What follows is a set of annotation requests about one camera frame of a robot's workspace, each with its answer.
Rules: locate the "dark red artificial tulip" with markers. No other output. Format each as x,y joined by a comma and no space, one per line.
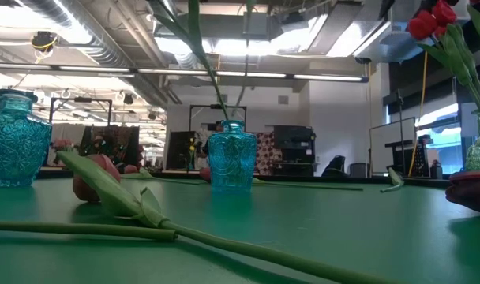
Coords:
106,185
473,193
205,175

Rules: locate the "pink background flowers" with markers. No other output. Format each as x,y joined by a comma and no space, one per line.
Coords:
62,145

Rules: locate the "grey bin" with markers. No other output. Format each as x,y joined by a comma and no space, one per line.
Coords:
358,170

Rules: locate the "bright red artificial tulip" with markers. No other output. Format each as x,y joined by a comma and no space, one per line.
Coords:
442,31
421,24
444,12

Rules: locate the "black panel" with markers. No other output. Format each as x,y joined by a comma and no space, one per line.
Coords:
178,150

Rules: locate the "white board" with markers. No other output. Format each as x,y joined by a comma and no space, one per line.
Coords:
386,146

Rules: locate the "narrow blue glass vase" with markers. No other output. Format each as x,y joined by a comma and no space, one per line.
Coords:
232,158

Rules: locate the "long ceiling light bar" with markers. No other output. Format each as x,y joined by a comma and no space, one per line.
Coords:
327,78

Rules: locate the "wide teal glass vase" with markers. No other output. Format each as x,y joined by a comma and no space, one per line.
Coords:
15,146

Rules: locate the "black metal rig frame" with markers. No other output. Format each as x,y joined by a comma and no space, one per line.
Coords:
82,99

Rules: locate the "dark brown panel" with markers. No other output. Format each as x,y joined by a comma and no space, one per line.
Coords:
125,138

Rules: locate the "large square silver duct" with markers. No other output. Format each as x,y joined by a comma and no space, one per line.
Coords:
342,31

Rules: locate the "black tripod stand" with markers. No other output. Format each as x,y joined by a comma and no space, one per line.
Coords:
400,130

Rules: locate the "black cabinet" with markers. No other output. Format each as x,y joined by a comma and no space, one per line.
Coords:
293,138

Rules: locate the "person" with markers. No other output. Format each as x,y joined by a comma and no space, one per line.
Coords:
202,146

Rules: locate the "large glass window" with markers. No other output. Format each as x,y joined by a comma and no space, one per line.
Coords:
441,134

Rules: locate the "red patterned cloth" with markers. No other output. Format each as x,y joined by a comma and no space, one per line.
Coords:
267,154

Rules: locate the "black office chair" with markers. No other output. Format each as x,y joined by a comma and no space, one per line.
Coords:
334,165

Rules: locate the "green table mat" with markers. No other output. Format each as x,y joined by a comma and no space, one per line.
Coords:
303,236

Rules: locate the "yellow background flowers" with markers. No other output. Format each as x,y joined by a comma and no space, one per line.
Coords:
191,150

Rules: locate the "small wall vent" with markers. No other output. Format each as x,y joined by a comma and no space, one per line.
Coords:
283,99

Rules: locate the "green stems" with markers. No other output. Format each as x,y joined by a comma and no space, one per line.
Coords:
195,19

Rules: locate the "black equipment rack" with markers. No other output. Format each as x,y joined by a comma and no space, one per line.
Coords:
409,158

